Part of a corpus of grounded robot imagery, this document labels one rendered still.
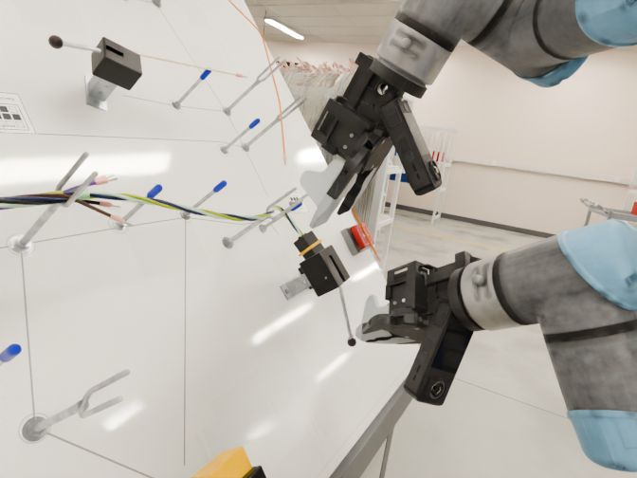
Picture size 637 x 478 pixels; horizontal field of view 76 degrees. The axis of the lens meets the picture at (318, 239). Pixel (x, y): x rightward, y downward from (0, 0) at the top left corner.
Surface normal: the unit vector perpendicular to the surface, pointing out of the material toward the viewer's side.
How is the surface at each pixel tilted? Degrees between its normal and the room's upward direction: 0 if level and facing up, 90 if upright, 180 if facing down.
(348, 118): 96
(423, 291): 56
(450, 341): 84
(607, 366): 74
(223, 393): 51
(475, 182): 90
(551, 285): 89
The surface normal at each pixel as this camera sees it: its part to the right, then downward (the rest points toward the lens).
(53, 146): 0.74, -0.43
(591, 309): -0.43, -0.15
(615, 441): -0.73, 0.02
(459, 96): -0.45, 0.16
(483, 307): -0.70, 0.33
